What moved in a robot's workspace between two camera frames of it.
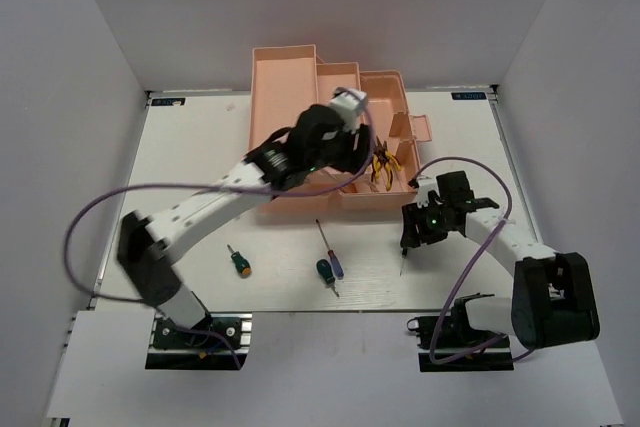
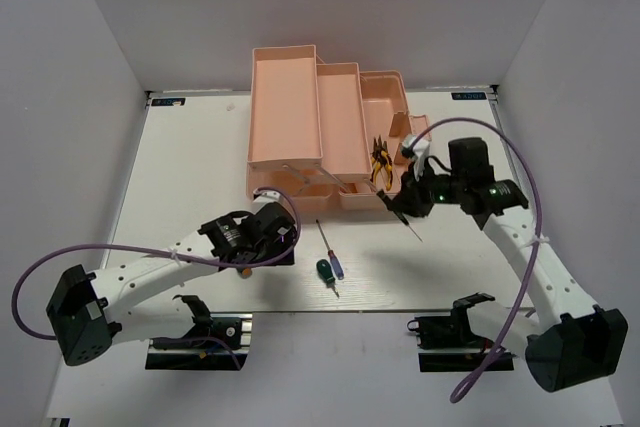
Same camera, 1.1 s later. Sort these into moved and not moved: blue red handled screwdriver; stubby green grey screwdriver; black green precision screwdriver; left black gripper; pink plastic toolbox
Moved: black green precision screwdriver; left black gripper
Not moved: stubby green grey screwdriver; pink plastic toolbox; blue red handled screwdriver
